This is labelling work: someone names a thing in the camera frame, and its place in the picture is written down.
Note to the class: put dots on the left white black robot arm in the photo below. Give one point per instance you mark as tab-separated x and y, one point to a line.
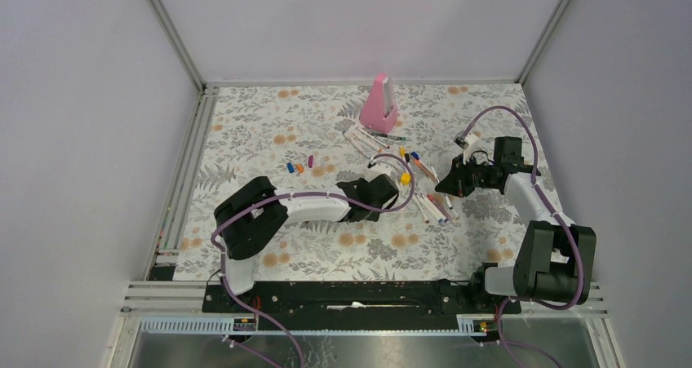
249	219

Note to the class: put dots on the blue capped white marker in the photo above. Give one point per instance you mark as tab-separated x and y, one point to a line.
356	143

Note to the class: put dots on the pink translucent marker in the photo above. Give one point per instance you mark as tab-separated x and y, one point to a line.
436	201

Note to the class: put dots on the dark green marker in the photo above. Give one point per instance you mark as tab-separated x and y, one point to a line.
388	136

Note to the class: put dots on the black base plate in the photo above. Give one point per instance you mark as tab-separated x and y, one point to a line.
359	306

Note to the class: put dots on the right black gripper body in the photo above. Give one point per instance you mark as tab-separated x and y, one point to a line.
470	175

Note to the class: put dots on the pink metronome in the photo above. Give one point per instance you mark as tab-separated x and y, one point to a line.
379	112

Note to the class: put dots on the purple capped white marker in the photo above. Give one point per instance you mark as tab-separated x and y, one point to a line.
439	217

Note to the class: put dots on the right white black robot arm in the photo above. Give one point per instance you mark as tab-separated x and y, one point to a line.
554	263

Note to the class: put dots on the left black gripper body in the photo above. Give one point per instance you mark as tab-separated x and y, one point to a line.
372	216

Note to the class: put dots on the red brown capped marker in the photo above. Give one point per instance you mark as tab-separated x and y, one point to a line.
421	210

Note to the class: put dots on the magenta capped white marker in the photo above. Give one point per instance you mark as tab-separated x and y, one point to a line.
371	137

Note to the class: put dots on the floral table mat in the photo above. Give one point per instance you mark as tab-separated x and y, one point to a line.
259	130

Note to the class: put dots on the grey white marker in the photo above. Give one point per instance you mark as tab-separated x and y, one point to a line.
449	205

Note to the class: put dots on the orange brown marker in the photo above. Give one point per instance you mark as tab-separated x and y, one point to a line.
425	170

